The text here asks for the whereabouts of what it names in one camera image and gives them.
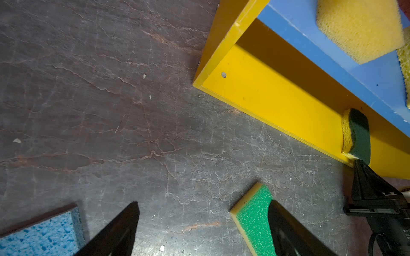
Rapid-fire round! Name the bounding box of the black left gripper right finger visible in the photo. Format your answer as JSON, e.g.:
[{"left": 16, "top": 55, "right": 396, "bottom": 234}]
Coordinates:
[{"left": 268, "top": 200, "right": 335, "bottom": 256}]

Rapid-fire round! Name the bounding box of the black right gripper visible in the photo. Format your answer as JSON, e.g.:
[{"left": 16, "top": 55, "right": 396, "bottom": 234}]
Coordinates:
[{"left": 344, "top": 160, "right": 410, "bottom": 256}]

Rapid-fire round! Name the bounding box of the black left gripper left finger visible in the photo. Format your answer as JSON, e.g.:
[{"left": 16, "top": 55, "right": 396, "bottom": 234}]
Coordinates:
[{"left": 76, "top": 202, "right": 140, "bottom": 256}]

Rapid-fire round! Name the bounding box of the dark green wavy sponge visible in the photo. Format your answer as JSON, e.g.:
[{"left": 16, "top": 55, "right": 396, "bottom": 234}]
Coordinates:
[
  {"left": 342, "top": 108, "right": 371, "bottom": 165},
  {"left": 397, "top": 26, "right": 410, "bottom": 109}
]

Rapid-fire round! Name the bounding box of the plain yellow foam sponge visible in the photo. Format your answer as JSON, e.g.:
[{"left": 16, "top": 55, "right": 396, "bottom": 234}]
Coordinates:
[{"left": 316, "top": 0, "right": 405, "bottom": 65}]

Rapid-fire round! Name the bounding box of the yellow shelf with coloured boards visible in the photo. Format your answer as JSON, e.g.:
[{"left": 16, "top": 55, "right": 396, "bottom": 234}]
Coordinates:
[{"left": 193, "top": 1, "right": 410, "bottom": 179}]

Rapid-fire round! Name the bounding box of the green scourer yellow sponge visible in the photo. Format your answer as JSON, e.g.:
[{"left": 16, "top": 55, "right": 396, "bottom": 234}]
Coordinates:
[{"left": 229, "top": 182, "right": 276, "bottom": 256}]

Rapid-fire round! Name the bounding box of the blue cellulose sponge near rail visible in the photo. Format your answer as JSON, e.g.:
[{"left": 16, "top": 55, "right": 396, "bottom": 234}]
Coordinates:
[{"left": 1, "top": 204, "right": 86, "bottom": 256}]

